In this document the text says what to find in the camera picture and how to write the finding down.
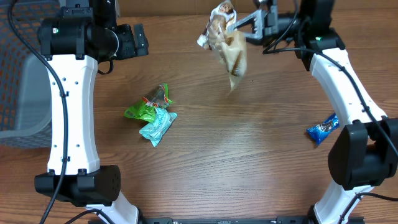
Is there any beige wrapper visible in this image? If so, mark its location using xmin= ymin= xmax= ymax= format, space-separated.
xmin=197 ymin=1 xmax=248 ymax=91

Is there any green snack packet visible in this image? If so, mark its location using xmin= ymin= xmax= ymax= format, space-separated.
xmin=124 ymin=83 xmax=173 ymax=123

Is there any teal white snack packet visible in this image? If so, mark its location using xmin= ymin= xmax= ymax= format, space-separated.
xmin=139 ymin=108 xmax=178 ymax=147

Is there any blue snack packet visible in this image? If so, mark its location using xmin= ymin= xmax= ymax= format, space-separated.
xmin=307 ymin=113 xmax=340 ymax=146

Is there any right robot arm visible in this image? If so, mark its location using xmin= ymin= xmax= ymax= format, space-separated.
xmin=227 ymin=0 xmax=397 ymax=223

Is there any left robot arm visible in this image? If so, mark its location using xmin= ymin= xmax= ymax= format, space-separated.
xmin=34 ymin=0 xmax=148 ymax=223

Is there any white barcode scanner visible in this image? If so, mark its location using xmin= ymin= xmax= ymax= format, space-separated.
xmin=207 ymin=4 xmax=236 ymax=50

